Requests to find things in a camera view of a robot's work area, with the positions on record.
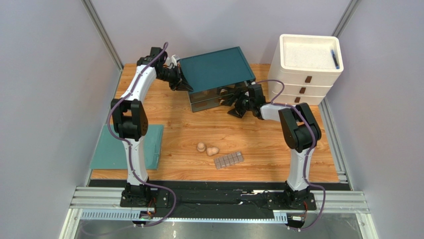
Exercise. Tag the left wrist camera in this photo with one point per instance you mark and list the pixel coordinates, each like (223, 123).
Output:
(172, 61)

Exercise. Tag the round beige makeup sponge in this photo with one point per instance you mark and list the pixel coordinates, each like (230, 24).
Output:
(201, 147)

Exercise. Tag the blue pen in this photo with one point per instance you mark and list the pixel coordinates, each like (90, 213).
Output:
(337, 66)

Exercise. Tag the teal drawer cabinet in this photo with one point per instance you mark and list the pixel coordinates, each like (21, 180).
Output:
(217, 69)

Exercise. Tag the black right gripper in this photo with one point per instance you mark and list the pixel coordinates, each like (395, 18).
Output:
(243, 102)

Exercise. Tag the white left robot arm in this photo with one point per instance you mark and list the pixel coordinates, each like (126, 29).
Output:
(130, 123)

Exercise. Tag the white three-drawer organizer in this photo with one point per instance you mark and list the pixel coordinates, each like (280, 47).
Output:
(302, 69)

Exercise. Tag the eyeshadow palette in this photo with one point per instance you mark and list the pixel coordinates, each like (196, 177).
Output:
(228, 160)

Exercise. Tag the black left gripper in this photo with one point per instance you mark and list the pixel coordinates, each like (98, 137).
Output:
(180, 83)

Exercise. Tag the gourd-shaped beige makeup sponge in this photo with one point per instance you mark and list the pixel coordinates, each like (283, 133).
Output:
(212, 151)

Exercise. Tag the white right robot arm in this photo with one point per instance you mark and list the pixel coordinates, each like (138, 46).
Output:
(300, 130)

